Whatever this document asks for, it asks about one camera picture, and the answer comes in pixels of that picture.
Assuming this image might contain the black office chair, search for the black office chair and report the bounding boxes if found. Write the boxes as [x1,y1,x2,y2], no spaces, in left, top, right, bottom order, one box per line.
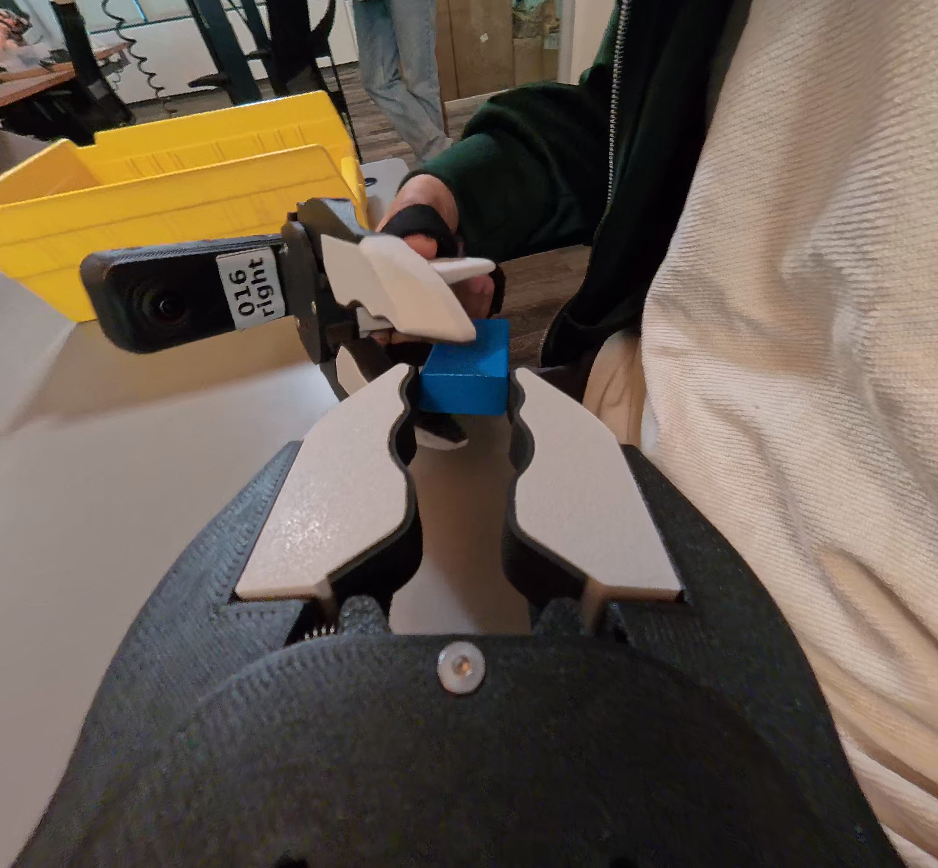
[47,0,136,147]

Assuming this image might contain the brown cardboard box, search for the brown cardboard box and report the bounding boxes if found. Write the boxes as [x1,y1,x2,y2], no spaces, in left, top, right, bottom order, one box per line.
[436,0,561,103]

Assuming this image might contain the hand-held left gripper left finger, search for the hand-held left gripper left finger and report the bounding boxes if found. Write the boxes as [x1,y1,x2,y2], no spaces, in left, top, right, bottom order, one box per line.
[234,362,425,627]

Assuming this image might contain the blue rectangular block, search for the blue rectangular block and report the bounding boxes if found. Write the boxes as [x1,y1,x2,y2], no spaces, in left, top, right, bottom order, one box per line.
[418,318,512,417]

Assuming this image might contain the person's right forearm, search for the person's right forearm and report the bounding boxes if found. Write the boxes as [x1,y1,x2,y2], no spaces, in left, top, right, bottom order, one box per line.
[421,80,617,261]

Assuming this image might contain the yellow plastic bin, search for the yellow plastic bin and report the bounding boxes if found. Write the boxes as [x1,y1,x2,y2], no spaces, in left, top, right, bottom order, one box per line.
[0,90,367,323]

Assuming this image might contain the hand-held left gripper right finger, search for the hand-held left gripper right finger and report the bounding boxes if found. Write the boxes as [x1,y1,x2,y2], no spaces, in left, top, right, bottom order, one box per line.
[504,367,686,626]

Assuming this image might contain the person's right hand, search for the person's right hand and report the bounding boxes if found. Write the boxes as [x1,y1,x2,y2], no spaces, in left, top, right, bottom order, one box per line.
[377,175,507,319]

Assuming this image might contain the long wooden office desk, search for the long wooden office desk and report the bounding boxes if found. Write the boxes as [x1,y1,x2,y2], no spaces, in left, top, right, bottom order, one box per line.
[0,40,133,108]

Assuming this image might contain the coiled black cable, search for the coiled black cable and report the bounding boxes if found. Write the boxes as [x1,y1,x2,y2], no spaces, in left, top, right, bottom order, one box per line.
[62,0,177,114]

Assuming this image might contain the person's cream trousers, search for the person's cream trousers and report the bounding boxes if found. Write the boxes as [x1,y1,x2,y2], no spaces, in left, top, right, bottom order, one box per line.
[586,0,938,868]

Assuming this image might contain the black standing desk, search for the black standing desk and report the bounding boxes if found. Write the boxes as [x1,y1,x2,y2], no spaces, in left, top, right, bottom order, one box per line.
[157,0,353,107]

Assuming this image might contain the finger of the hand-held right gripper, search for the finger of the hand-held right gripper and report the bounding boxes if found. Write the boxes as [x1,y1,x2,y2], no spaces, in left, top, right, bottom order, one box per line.
[361,235,479,347]
[320,234,391,310]

